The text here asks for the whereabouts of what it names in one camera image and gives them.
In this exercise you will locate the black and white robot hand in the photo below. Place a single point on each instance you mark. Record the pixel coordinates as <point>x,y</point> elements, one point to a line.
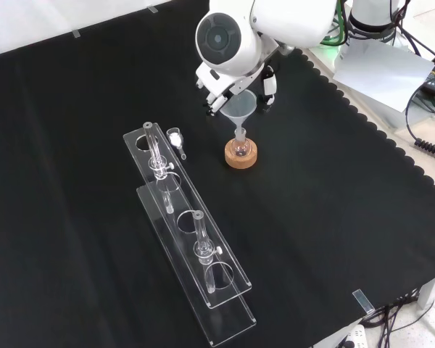
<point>217,81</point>

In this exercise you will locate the translucent plastic funnel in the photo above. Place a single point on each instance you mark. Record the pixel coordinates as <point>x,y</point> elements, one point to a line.
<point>239,108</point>

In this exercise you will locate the round-bottom glass flask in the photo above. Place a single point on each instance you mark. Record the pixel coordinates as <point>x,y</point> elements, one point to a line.
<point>240,146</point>

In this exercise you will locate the glass weighing funnel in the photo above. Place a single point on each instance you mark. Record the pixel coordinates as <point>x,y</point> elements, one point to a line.
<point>174,137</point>

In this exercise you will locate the clear acrylic funnel stand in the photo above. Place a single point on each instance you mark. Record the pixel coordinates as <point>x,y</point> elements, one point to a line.
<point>188,232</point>

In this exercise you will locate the grey tape piece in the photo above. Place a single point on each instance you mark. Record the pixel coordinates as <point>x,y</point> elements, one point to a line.
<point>76,34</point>
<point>152,9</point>

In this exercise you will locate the black bench cloth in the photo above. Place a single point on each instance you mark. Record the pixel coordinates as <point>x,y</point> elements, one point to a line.
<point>94,145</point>

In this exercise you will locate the pale board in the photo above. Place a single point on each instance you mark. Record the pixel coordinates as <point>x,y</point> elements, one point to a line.
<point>380,72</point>

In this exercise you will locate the clear tape piece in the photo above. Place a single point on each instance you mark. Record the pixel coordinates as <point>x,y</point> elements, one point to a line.
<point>362,301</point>

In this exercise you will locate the white power strip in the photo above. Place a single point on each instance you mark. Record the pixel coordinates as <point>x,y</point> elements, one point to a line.
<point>353,337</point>

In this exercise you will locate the white table leg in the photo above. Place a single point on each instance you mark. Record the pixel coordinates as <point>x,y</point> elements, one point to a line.
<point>430,293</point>

